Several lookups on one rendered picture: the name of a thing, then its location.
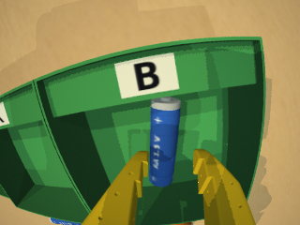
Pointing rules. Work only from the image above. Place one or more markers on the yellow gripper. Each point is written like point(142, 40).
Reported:
point(224, 202)

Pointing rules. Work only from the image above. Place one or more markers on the green three-compartment bin rack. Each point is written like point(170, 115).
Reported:
point(96, 116)

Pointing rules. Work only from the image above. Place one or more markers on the blue aa battery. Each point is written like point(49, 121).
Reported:
point(165, 119)
point(58, 221)

